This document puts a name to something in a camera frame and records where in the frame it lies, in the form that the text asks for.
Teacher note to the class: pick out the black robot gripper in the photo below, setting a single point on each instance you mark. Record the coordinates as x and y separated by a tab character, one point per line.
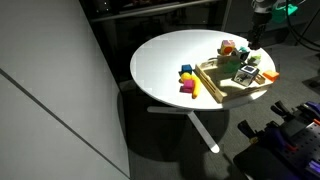
259	22

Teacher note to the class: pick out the robot arm with green part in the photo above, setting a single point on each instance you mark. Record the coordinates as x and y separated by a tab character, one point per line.
265	11

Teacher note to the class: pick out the maroon round fruit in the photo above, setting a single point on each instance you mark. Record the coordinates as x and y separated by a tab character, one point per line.
254	60

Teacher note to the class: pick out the wooden tray box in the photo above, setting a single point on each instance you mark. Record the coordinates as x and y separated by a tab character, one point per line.
220	83

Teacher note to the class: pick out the teal white black cube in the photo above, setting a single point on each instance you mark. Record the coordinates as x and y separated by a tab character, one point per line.
242	53

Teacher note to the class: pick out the multicolour shape sorter cube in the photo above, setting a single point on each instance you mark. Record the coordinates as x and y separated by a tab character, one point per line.
227	46

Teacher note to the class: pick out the green cube block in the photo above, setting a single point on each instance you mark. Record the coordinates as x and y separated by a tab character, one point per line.
232	66

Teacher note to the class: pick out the orange block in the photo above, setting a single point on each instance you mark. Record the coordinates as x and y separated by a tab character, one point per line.
271	75

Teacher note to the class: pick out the black white patterned cube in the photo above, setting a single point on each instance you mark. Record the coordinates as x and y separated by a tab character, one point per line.
246	75

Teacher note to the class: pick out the blue cube block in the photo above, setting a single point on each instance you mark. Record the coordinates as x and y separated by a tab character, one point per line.
186	68

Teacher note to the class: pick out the yellow banana toy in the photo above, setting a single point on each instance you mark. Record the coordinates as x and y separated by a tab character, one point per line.
197	82

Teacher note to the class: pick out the magenta cube block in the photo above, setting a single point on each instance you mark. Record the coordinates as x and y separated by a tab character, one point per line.
187	87

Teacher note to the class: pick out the purple clamp upper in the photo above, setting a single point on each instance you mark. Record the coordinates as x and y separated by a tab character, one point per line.
302	113

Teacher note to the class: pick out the purple clamp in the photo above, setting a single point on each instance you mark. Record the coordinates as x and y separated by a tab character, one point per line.
272	136
302	113

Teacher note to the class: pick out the purple clamp lower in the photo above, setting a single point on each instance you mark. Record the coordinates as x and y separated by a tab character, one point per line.
272	136

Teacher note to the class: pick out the white table base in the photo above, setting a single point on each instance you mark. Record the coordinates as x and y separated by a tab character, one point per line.
210	142

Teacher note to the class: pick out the perforated metal plate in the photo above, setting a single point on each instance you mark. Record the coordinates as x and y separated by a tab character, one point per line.
262	162

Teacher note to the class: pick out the metal shelf rail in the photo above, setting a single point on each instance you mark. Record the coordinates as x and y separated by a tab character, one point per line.
148	10

